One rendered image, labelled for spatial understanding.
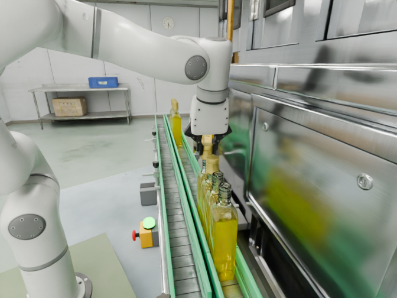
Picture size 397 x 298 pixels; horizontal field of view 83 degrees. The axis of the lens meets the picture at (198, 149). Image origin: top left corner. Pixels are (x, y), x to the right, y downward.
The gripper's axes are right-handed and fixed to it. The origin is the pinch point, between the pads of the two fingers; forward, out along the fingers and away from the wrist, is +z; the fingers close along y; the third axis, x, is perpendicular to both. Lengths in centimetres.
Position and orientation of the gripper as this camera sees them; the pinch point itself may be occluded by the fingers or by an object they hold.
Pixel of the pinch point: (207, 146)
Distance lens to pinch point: 65.3
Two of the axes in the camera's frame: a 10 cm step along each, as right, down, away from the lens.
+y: -9.8, 0.6, -1.7
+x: 1.7, 5.9, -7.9
